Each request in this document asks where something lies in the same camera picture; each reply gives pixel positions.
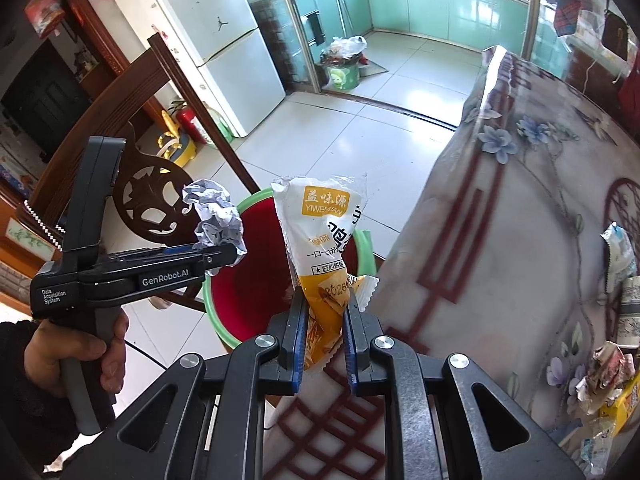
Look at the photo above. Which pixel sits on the carved wooden chair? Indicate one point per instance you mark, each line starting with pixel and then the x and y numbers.
pixel 150 195

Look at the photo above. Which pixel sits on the green bucket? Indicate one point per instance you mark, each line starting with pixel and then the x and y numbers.
pixel 345 77

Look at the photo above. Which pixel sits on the red fire extinguisher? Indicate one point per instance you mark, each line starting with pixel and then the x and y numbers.
pixel 190 122

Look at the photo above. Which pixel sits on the red bin with green rim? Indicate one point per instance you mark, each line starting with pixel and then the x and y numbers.
pixel 250 300

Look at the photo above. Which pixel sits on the teal kitchen cabinets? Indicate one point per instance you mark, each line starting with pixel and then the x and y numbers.
pixel 450 7

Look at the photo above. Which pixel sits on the white paper ball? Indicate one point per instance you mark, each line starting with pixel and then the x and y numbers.
pixel 215 210

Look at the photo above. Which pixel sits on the clear plastic wrapper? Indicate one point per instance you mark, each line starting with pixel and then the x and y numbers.
pixel 590 440

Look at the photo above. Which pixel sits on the dark hanging bag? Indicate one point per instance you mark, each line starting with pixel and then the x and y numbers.
pixel 615 35

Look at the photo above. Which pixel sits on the red cloth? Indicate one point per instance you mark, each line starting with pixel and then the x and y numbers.
pixel 631 92

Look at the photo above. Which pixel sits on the green plastic bottle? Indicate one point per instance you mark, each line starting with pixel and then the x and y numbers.
pixel 220 127

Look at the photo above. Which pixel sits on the wooden cabinet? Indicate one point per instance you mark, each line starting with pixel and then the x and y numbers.
pixel 85 25

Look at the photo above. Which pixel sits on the mop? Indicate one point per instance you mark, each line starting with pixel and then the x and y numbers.
pixel 342 5

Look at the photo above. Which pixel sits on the crumpled printed paper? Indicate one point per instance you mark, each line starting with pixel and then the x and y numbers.
pixel 605 370

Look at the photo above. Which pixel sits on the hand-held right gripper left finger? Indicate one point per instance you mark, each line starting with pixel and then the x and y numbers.
pixel 298 342

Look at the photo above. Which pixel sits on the red box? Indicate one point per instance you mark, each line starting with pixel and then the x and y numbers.
pixel 45 10

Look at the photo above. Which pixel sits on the white refrigerator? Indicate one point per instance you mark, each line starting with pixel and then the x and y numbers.
pixel 225 60

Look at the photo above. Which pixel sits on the white plastic bag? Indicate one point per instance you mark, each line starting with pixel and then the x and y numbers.
pixel 347 45

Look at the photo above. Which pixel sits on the person's left forearm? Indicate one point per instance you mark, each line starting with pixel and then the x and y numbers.
pixel 30 410

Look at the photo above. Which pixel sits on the person's left hand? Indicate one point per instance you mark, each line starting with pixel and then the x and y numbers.
pixel 55 345

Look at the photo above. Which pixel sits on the yellow and white snack wrapper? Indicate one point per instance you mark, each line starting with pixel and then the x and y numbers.
pixel 320 240

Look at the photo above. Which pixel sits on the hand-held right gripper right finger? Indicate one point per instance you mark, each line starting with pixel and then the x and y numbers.
pixel 351 347

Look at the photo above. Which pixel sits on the black television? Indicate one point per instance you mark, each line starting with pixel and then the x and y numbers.
pixel 45 100

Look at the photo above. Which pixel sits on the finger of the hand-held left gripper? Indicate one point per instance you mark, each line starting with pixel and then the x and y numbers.
pixel 220 259
pixel 180 249

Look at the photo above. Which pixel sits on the floral tablecloth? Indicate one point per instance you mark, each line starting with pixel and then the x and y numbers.
pixel 500 240

